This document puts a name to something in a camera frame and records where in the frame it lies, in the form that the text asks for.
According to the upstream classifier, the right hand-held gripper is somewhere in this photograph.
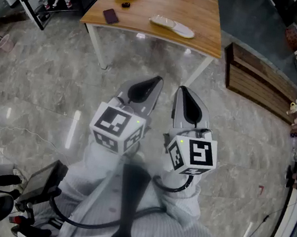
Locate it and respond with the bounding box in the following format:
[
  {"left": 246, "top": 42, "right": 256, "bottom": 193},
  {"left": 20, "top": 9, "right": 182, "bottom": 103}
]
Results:
[{"left": 158, "top": 85, "right": 228, "bottom": 180}]

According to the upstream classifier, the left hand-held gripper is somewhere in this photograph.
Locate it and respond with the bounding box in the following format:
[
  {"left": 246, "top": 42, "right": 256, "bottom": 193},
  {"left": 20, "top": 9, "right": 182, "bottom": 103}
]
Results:
[{"left": 85, "top": 67, "right": 165, "bottom": 161}]

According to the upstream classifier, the white disposable slipper tan edge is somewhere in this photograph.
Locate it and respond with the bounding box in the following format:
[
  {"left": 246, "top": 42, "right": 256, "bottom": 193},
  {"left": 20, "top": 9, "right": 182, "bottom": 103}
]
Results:
[{"left": 149, "top": 14, "right": 178, "bottom": 31}]

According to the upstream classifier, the white disposable slipper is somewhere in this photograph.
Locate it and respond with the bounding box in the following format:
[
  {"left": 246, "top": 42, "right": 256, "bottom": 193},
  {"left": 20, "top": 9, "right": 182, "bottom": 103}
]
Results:
[{"left": 161, "top": 19, "right": 197, "bottom": 40}]

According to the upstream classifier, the clear plastic bag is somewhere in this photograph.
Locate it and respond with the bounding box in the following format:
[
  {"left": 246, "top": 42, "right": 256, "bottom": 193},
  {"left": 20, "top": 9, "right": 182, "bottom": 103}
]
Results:
[{"left": 147, "top": 12, "right": 198, "bottom": 40}]

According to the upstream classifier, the person's right forearm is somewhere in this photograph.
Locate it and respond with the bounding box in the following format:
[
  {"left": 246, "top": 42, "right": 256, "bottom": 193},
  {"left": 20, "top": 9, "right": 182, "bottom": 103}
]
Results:
[{"left": 147, "top": 165, "right": 208, "bottom": 228}]

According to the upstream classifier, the person's left forearm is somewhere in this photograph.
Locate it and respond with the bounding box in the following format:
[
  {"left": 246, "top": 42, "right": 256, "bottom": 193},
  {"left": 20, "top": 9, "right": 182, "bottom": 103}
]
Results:
[{"left": 55, "top": 135, "right": 134, "bottom": 217}]

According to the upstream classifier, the white table leg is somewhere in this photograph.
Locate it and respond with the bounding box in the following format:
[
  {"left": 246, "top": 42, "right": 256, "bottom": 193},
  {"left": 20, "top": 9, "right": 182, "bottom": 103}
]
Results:
[
  {"left": 183, "top": 52, "right": 215, "bottom": 91},
  {"left": 78, "top": 22, "right": 114, "bottom": 70}
]

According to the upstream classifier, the wooden slatted bench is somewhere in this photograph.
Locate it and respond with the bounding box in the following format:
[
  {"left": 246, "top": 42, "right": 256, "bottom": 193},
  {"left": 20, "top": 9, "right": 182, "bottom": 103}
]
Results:
[{"left": 214, "top": 41, "right": 297, "bottom": 126}]

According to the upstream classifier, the dark smartphone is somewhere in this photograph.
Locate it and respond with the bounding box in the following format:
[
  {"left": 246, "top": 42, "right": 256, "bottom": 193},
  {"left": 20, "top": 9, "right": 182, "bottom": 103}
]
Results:
[{"left": 101, "top": 7, "right": 121, "bottom": 26}]

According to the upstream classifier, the person's black inner garment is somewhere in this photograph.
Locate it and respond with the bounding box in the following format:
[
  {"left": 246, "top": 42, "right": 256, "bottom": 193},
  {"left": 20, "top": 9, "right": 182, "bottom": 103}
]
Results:
[{"left": 97, "top": 160, "right": 156, "bottom": 237}]

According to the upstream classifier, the yellow mug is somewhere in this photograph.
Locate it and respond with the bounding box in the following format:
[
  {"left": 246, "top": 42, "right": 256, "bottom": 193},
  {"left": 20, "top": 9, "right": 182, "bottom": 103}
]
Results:
[{"left": 287, "top": 101, "right": 297, "bottom": 116}]

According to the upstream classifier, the person's white knit cardigan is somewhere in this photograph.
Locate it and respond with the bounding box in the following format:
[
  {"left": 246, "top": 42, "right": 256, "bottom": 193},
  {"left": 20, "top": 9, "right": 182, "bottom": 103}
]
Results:
[{"left": 50, "top": 135, "right": 243, "bottom": 237}]

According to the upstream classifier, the small black monitor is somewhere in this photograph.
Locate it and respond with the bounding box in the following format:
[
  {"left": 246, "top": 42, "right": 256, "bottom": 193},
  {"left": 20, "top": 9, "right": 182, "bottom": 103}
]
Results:
[{"left": 18, "top": 155, "right": 69, "bottom": 210}]

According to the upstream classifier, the brown patterned basket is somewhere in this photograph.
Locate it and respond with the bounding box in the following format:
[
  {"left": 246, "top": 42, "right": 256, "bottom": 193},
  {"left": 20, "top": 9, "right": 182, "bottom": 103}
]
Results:
[{"left": 282, "top": 22, "right": 297, "bottom": 52}]

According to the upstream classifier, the pink translucent bin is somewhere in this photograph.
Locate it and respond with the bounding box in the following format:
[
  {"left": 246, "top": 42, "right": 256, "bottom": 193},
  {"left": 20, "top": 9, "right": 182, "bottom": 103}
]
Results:
[{"left": 0, "top": 32, "right": 17, "bottom": 54}]

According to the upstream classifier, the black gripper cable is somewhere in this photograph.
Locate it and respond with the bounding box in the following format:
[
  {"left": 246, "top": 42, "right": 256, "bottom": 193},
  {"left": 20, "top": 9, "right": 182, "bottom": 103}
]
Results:
[{"left": 150, "top": 169, "right": 195, "bottom": 196}]

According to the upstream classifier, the thick black cable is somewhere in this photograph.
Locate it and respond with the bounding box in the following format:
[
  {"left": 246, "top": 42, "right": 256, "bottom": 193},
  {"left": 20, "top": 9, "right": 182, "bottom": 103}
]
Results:
[{"left": 46, "top": 190, "right": 167, "bottom": 237}]

